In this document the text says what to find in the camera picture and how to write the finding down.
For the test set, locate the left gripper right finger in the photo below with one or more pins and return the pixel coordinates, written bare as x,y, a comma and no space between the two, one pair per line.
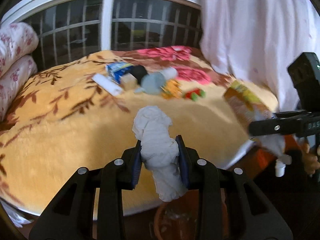
230,205

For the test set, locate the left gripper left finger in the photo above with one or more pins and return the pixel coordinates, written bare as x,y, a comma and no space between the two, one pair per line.
69,215

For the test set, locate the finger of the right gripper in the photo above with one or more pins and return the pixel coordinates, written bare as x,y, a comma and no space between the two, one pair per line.
284,123

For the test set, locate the orange colourful snack bag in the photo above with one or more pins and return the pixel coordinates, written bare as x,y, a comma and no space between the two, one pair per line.
248,108

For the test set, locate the yellow orange wrapper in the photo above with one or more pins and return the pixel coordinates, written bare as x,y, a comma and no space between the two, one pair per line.
171,89

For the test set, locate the white tissue roll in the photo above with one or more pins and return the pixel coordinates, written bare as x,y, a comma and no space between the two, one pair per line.
169,73

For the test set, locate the white paper roll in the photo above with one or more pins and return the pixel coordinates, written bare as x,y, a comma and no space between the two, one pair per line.
108,85

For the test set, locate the grey round lid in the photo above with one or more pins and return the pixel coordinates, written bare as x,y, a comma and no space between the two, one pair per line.
152,84

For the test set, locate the blue milk carton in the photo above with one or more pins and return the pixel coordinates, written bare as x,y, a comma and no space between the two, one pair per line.
117,69

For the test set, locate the black small object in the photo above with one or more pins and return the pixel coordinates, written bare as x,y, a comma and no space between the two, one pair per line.
138,72

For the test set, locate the orange trash bin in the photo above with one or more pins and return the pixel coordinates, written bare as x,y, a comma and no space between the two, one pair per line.
177,221

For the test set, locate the right hand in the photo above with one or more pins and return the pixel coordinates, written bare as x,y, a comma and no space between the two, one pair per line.
309,159

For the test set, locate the red green toy car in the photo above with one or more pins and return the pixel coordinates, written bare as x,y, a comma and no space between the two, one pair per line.
194,94

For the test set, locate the yellow floral fleece blanket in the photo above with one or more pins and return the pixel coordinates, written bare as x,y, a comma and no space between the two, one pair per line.
59,119

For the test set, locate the folded pink floral quilt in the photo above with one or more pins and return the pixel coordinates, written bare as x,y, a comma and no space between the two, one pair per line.
18,41

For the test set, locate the white window frame with bars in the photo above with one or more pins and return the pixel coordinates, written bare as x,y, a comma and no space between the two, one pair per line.
71,29

